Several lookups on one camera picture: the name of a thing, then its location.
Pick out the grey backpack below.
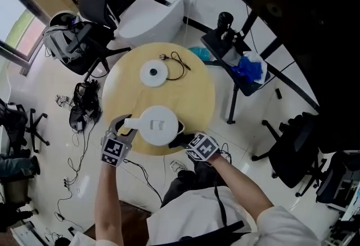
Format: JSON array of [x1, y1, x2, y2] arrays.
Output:
[[42, 24, 82, 64]]

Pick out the round wooden table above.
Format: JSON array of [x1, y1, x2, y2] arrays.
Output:
[[101, 42, 216, 156]]

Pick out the black office chair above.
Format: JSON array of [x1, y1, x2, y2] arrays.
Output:
[[0, 98, 51, 154], [314, 150, 360, 212], [251, 111, 329, 198]]

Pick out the blue gloves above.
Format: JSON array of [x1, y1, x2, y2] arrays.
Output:
[[231, 56, 264, 82]]

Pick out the thin black strap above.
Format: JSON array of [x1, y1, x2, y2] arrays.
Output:
[[213, 180, 228, 226]]

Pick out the white kettle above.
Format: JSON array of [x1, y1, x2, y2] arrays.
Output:
[[123, 105, 186, 146]]

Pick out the person's white shirt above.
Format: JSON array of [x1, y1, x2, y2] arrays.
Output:
[[146, 185, 321, 246]]

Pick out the person's left white shoe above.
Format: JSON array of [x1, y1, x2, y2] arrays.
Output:
[[170, 160, 188, 174]]

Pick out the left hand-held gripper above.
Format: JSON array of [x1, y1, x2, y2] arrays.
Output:
[[100, 114, 140, 167]]

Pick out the black ribbed cylinder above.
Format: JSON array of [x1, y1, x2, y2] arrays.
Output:
[[218, 12, 234, 39]]

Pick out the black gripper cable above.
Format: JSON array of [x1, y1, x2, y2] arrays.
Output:
[[123, 159, 164, 203]]

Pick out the white round disc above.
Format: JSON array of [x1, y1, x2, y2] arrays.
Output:
[[139, 59, 169, 88]]

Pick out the person's black trousers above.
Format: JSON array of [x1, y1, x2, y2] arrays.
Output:
[[160, 160, 228, 209]]

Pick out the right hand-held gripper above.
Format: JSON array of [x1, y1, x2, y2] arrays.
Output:
[[184, 132, 221, 162]]

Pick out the black screen stand with tray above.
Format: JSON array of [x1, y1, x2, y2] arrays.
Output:
[[200, 11, 320, 124]]

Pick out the black chest mount bar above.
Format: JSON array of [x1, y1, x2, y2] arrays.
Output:
[[146, 221, 245, 246]]

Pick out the teal plastic bag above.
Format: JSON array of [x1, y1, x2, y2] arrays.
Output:
[[187, 46, 211, 62]]

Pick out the black framed glass door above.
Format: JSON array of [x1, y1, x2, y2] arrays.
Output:
[[0, 0, 53, 70]]

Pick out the black floor cables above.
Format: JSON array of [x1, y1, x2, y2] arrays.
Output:
[[56, 123, 98, 222]]

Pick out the white smart toilet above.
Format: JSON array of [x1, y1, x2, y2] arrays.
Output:
[[117, 0, 185, 47]]

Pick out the white plastic bag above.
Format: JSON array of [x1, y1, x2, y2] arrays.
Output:
[[243, 50, 272, 85]]

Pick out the person's left forearm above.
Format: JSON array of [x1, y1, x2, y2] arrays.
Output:
[[94, 162, 124, 246]]

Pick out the grey pouch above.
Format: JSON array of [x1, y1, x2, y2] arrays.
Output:
[[222, 47, 241, 67]]

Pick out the person's right forearm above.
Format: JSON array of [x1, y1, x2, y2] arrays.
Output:
[[209, 153, 275, 222]]

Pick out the large black screen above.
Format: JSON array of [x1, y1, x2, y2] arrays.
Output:
[[184, 0, 360, 153]]

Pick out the white round tub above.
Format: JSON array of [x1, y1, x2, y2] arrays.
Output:
[[49, 10, 77, 28]]

